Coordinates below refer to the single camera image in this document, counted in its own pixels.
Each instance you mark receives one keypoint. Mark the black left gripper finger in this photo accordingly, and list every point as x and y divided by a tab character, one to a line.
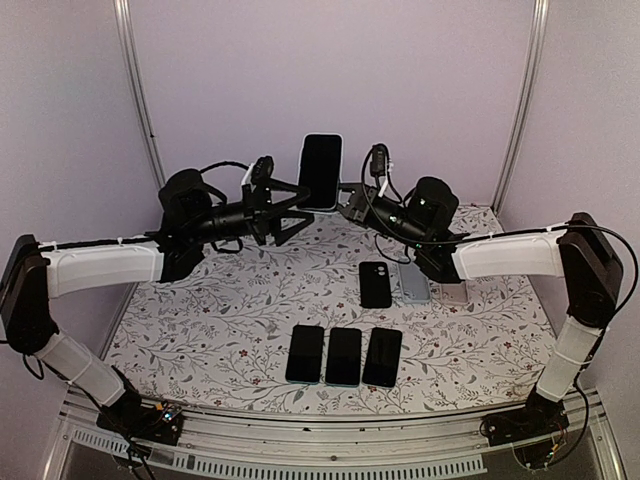
287	208
286	226

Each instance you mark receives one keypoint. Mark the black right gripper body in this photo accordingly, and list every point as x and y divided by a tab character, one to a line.
363	210

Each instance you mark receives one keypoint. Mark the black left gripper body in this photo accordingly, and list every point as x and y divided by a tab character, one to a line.
254	216

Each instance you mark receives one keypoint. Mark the light blue cased phone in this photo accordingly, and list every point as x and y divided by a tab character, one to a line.
320	163

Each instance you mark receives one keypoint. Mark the black phone case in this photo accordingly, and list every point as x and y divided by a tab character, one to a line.
374	285

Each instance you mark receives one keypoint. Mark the light blue case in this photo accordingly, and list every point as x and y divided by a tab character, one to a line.
414	286

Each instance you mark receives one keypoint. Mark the white phone case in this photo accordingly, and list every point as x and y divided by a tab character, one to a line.
454	294

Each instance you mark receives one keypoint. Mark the bare phone dark screen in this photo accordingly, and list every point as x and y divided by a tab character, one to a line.
305	354

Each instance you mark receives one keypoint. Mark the phone with dark screen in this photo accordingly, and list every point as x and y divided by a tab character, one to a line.
343	365

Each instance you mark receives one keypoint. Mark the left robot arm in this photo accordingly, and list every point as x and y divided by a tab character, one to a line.
195	214

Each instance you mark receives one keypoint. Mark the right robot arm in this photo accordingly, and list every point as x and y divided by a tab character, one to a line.
577	251

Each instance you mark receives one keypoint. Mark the floral table mat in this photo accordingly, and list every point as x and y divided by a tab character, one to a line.
221	337

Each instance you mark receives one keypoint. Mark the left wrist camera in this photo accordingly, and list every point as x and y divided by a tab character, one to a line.
258	172

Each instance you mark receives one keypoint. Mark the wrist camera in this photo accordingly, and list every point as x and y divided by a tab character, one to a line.
378	163
258	172

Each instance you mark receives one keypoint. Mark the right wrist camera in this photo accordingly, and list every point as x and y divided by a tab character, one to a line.
378	163

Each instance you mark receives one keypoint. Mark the aluminium front rail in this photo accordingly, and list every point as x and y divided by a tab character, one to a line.
227	444

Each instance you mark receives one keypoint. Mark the aluminium left corner post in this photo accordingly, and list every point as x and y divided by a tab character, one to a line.
125	30

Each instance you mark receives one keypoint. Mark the aluminium corner post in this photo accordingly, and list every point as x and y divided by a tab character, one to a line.
125	30
533	58

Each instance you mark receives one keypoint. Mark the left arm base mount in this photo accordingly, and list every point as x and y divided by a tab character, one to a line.
161	423

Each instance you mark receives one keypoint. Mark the aluminium right corner post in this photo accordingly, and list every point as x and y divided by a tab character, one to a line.
533	58

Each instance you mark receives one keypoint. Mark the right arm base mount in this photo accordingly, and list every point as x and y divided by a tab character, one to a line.
536	433

